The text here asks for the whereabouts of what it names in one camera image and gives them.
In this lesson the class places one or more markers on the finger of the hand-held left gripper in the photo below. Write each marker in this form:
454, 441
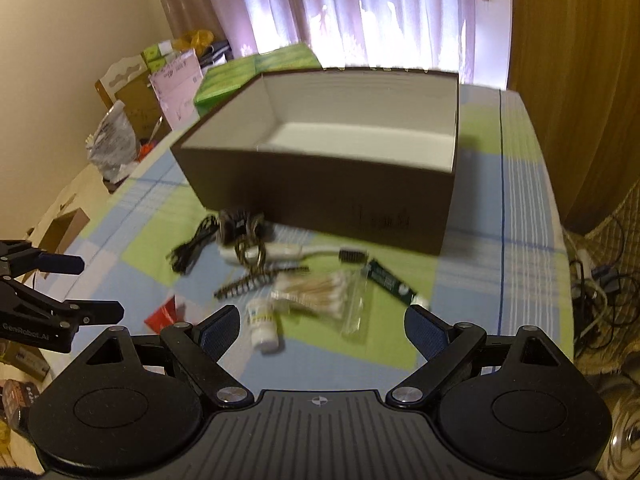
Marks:
60, 263
97, 312

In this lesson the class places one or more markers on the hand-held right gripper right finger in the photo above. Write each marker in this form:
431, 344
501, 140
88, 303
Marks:
425, 335

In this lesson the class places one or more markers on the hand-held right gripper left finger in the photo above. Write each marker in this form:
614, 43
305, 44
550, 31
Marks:
220, 332

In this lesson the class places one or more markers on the pack of cotton swabs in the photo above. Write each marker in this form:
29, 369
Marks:
315, 290

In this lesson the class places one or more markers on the brown cardboard box white inside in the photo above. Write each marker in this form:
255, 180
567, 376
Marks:
325, 195

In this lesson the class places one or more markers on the open cardboard box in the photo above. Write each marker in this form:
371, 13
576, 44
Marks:
62, 232

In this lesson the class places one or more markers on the brown packaged boxes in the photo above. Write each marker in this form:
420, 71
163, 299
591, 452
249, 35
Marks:
20, 360

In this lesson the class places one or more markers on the small white cream tube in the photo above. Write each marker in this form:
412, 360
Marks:
263, 325

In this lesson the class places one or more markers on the red packet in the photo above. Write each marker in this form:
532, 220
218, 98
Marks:
162, 317

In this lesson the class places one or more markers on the dark green tube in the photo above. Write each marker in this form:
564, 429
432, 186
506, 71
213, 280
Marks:
390, 280

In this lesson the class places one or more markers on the clear plastic bottle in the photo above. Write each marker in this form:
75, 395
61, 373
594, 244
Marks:
356, 310

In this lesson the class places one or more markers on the white toothbrush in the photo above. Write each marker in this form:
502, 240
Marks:
282, 250

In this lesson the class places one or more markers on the brown hair claw clip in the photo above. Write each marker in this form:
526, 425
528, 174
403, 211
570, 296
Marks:
231, 226

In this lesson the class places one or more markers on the clear plastic bag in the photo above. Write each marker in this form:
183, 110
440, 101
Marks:
112, 145

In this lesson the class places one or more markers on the white power strip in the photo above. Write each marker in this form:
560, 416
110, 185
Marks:
585, 275

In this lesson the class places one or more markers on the cardboard box with white trim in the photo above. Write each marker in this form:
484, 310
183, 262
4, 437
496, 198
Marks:
132, 97

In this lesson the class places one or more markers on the quilted beige cushion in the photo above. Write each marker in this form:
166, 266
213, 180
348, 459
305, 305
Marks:
622, 350

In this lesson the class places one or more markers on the pink paper bag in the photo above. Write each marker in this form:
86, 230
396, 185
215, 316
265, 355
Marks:
175, 90

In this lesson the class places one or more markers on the clear glass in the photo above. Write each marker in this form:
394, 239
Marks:
625, 435

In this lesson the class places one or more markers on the small green white boxes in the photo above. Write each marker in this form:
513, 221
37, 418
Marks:
157, 55

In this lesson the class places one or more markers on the pack of green boxes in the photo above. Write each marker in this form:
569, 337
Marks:
225, 80

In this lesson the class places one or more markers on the stack of dark folders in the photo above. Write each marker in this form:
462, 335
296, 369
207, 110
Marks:
215, 55

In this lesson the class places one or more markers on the yellow plastic bag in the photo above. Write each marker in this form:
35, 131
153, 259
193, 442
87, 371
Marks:
197, 40

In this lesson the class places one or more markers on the pink sheer curtain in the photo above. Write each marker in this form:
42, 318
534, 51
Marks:
350, 10

